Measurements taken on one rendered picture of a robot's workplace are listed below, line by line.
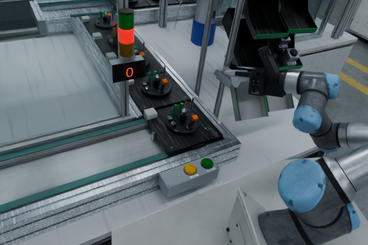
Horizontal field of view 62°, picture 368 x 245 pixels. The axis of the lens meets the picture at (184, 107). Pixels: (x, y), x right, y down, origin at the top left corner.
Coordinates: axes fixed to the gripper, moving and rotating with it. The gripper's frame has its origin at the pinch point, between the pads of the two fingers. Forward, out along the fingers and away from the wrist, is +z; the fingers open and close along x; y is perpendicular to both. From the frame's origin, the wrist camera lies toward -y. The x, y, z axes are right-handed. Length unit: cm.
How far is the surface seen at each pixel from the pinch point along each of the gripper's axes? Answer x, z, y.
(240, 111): 13.9, 2.0, 20.6
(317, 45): 144, 3, 9
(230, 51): 9.3, 4.9, -4.7
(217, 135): 0.9, 5.6, 27.1
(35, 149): -48, 52, 25
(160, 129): -12.3, 23.9, 24.0
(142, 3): 78, 111, -24
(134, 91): -1.4, 46.8, 14.1
